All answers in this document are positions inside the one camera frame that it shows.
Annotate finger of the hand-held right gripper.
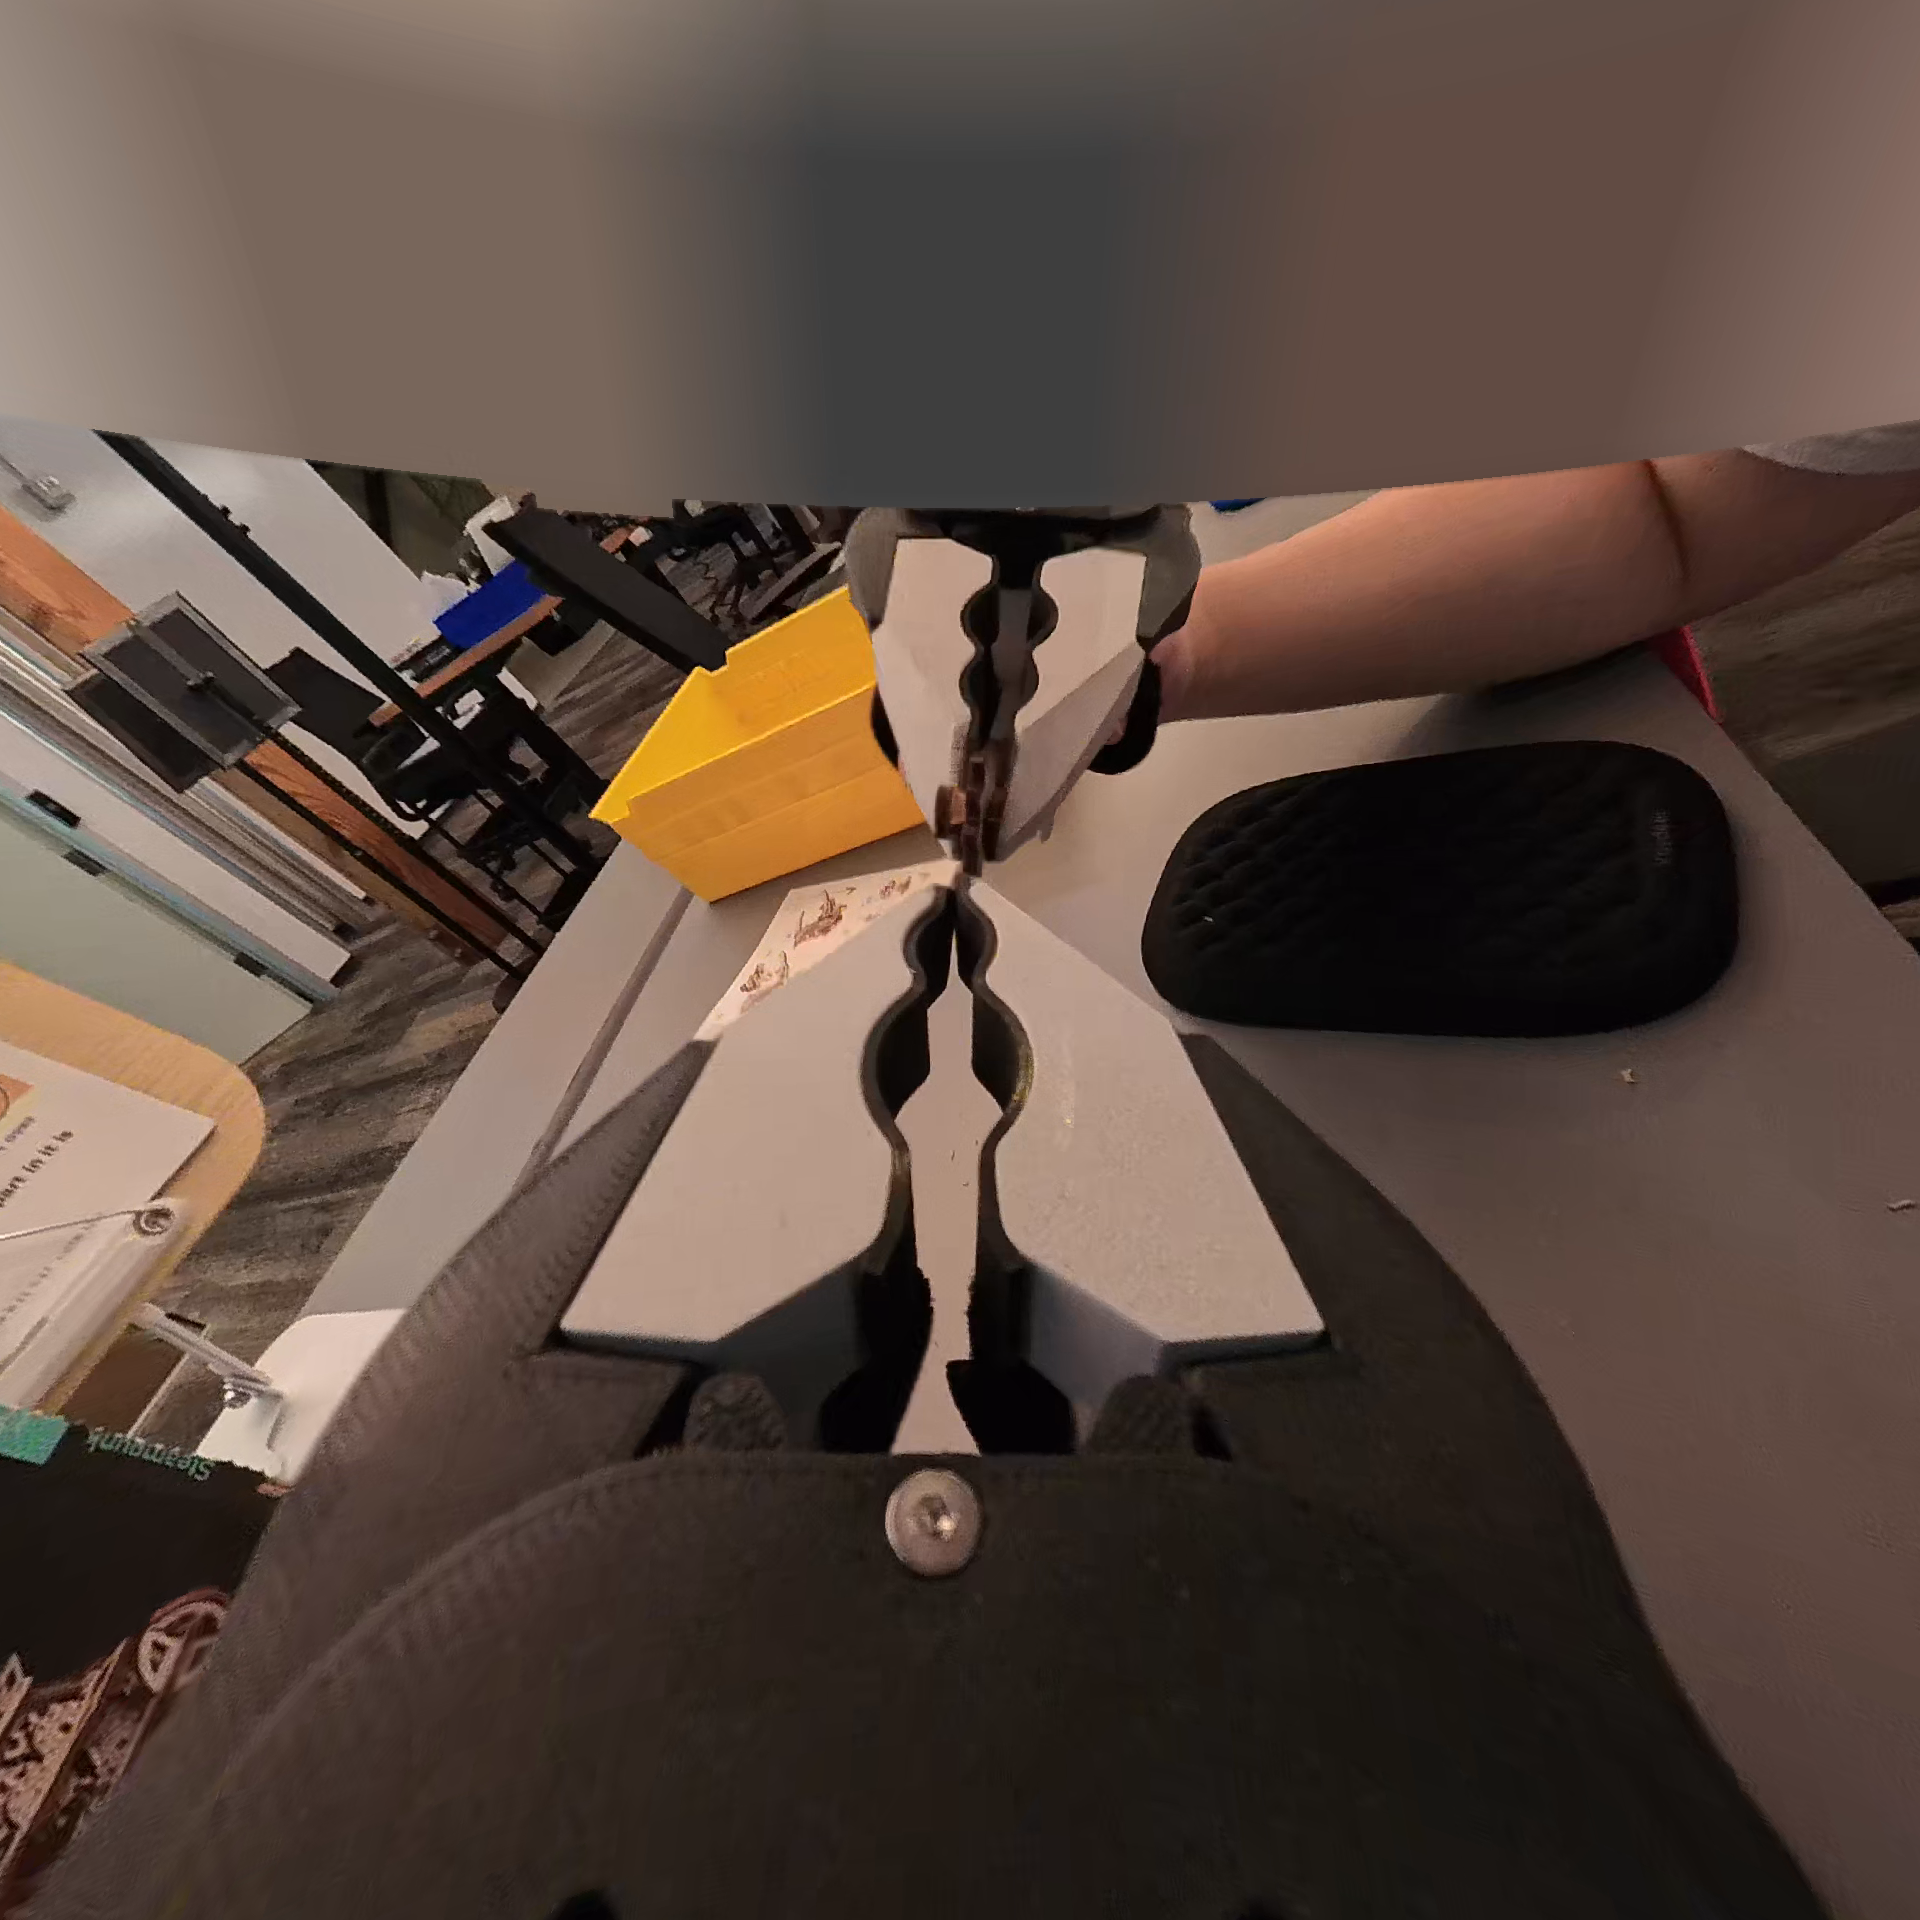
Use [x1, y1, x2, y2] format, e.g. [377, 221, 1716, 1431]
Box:
[994, 554, 1153, 865]
[870, 540, 996, 823]

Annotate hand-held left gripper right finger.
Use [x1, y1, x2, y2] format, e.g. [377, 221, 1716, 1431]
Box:
[957, 882, 1330, 1409]

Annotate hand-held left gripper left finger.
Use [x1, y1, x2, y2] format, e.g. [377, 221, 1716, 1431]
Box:
[558, 885, 960, 1405]

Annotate person's right forearm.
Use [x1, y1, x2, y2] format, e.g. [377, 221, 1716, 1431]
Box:
[1155, 451, 1803, 730]

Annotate black model kit box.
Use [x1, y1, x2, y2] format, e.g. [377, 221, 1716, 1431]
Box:
[0, 1407, 281, 1920]

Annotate nested yellow plastic bins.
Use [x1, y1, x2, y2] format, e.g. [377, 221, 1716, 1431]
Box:
[589, 585, 930, 907]

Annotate printed instruction booklet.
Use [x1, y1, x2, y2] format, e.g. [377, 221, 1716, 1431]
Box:
[697, 858, 963, 1038]

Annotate black padded wrist rest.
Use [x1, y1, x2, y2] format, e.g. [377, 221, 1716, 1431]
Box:
[1141, 739, 1742, 1038]

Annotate white plastic base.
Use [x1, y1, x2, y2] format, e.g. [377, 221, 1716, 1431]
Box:
[195, 1309, 408, 1488]

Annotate blue plastic bin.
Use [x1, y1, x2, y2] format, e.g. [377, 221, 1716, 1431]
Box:
[435, 562, 534, 640]

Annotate instruction poster board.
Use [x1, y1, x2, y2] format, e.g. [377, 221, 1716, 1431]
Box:
[0, 960, 270, 1413]

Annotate grey metal box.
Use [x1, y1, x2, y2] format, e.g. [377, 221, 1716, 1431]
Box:
[66, 592, 303, 792]

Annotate black metal pole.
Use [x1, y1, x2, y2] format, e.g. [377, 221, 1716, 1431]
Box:
[92, 432, 528, 978]

